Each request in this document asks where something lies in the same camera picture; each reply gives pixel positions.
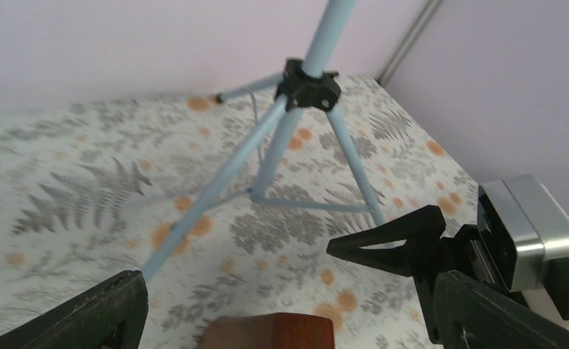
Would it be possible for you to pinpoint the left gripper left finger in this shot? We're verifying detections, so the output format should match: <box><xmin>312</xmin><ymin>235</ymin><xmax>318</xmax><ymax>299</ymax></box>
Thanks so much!
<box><xmin>0</xmin><ymin>270</ymin><xmax>148</xmax><ymax>348</ymax></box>

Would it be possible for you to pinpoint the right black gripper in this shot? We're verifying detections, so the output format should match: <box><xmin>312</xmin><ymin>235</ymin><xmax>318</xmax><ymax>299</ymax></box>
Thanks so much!
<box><xmin>326</xmin><ymin>205</ymin><xmax>526</xmax><ymax>345</ymax></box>

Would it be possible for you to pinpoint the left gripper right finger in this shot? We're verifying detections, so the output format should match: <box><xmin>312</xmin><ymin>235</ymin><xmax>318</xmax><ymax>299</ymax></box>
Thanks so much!
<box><xmin>433</xmin><ymin>270</ymin><xmax>569</xmax><ymax>349</ymax></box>

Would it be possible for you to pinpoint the brown wooden metronome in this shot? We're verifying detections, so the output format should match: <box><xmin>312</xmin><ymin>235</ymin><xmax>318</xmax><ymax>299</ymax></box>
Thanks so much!
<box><xmin>197</xmin><ymin>313</ymin><xmax>335</xmax><ymax>349</ymax></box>

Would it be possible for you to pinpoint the floral patterned table mat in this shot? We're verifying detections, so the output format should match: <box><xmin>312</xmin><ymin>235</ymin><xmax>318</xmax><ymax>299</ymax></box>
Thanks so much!
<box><xmin>0</xmin><ymin>90</ymin><xmax>431</xmax><ymax>348</ymax></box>

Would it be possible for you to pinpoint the light blue music stand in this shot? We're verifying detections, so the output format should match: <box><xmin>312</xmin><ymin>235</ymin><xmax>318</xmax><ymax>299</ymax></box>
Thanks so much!
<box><xmin>141</xmin><ymin>1</ymin><xmax>386</xmax><ymax>281</ymax></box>

